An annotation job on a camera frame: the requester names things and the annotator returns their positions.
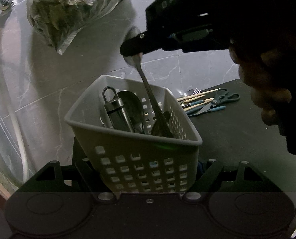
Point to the large steel ladle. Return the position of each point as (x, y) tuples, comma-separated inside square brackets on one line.
[(134, 109)]

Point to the clear plastic bag of greens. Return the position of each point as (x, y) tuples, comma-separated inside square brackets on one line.
[(59, 21)]

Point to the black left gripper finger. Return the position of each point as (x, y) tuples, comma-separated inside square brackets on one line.
[(213, 176), (80, 176), (140, 43)]

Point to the teal handled utensil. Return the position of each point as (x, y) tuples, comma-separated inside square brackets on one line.
[(191, 103)]

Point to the steel fork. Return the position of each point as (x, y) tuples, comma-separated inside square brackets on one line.
[(196, 91)]

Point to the steel cylinder with loop handle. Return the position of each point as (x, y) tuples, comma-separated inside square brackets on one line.
[(116, 111)]

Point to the teal handled knife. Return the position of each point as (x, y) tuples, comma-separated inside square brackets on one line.
[(219, 108)]

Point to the grey perforated plastic basket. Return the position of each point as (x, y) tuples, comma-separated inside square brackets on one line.
[(133, 162)]

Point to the wooden chopstick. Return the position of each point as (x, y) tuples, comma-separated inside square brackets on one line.
[(199, 104), (192, 99), (196, 95)]

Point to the dark steel spoon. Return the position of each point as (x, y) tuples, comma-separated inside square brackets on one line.
[(156, 127)]

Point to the black handled kitchen scissors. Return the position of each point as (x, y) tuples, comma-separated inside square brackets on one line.
[(223, 96)]

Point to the person's right hand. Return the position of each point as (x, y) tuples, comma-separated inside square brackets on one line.
[(271, 74)]

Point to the steel spoon with long handle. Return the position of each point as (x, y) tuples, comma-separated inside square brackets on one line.
[(135, 61)]

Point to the small steel spoon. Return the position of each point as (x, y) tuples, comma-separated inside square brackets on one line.
[(188, 93)]

